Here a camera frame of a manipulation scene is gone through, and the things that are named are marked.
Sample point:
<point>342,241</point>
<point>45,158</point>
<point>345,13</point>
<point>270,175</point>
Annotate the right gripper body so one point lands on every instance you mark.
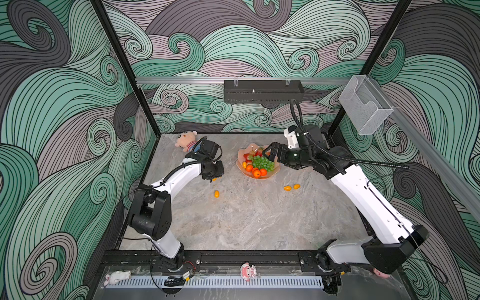
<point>299,156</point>

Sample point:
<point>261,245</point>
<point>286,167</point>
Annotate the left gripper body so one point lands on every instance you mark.
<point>216,170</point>

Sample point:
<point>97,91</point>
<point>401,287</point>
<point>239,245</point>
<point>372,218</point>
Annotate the green grape bunch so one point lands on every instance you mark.
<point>263,163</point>

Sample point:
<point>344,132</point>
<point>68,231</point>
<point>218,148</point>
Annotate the pink scalloped fruit bowl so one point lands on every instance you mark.
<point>251,149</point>

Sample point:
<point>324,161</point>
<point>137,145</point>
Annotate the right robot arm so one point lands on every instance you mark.
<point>395,237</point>

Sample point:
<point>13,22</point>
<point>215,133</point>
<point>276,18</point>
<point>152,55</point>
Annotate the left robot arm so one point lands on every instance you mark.
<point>150,213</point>

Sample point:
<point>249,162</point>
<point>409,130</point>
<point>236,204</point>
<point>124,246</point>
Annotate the pink pig plush toy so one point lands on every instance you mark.
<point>186,141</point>

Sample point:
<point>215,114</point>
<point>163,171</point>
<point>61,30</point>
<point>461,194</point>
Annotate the pink octopus figurine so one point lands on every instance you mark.
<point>248,271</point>

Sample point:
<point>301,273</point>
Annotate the pink pig toy small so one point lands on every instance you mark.
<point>380,274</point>

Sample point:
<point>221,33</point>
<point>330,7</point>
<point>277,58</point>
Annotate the white mouse toy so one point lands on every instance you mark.
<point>116,277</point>

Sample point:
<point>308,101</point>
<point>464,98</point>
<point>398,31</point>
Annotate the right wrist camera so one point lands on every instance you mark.
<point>292,138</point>

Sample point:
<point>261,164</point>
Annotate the black wall tray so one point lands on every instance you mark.
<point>262,91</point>

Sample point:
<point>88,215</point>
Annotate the clear plastic wall bin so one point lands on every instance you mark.
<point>366,104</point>

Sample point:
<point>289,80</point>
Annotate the aluminium rail back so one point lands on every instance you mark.
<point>189,80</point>

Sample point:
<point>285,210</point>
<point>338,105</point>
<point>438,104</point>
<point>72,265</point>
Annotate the aluminium rail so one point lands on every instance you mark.
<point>189,80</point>
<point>413,119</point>

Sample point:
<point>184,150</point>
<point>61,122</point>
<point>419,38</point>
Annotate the white ventilated cable duct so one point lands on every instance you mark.
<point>287,282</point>

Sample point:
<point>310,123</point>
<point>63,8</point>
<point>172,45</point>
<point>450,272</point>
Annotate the aluminium rail right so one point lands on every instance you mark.
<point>413,119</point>

